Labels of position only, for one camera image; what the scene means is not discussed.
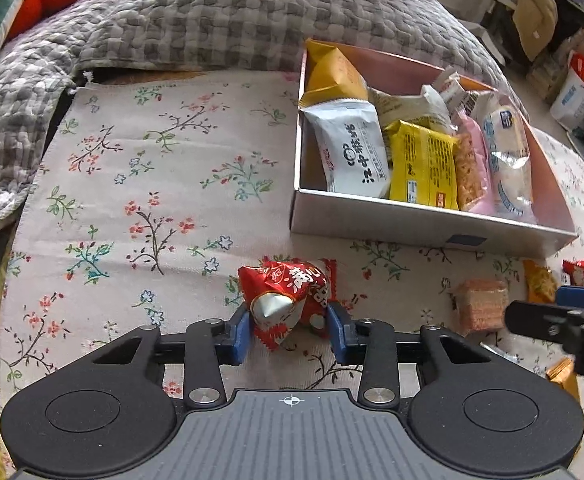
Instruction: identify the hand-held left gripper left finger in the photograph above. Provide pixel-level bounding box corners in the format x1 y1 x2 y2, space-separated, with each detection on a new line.
89 305 253 408

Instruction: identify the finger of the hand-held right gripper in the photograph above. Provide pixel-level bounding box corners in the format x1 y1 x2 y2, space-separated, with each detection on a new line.
504 285 584 376

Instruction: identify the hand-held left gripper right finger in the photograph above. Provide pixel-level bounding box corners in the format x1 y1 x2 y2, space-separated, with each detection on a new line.
326 304 493 407

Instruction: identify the red white snack packet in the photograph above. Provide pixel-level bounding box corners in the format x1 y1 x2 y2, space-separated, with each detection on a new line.
237 259 340 348

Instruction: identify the pink cardboard box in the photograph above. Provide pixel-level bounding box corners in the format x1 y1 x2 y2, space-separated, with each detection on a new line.
289 37 580 261

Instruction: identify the long white clear packet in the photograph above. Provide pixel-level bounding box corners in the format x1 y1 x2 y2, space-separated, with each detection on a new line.
474 92 538 223

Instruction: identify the pink rice crisp packet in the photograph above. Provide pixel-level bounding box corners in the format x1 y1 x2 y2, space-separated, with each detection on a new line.
452 110 498 216

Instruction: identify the white blue biscuit packet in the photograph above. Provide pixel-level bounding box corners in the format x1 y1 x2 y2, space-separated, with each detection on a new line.
302 101 392 198

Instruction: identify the white nut kernel packet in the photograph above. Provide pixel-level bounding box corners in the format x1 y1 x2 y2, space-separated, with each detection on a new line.
369 85 455 133

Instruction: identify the small white snack packet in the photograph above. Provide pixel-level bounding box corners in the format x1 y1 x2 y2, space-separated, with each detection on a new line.
432 67 478 116

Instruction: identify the orange yellow snack packet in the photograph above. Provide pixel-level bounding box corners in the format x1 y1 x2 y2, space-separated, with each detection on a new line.
299 40 370 108

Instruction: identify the orange brown snack packet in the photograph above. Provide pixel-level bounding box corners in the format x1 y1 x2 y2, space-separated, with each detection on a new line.
522 259 559 305

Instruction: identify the clear wrapped brown cake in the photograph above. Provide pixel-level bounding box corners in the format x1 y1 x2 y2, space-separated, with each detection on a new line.
452 280 510 337

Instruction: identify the floral cloth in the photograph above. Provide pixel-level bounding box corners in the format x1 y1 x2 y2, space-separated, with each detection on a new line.
0 70 584 480

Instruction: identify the white plastic bag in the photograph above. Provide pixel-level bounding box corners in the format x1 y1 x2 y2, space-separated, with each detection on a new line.
550 72 584 133

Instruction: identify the beige coat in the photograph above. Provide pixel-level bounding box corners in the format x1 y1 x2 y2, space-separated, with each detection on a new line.
512 0 559 61

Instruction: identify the grey checked blanket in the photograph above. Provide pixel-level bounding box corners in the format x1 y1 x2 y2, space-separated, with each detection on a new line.
0 0 503 251

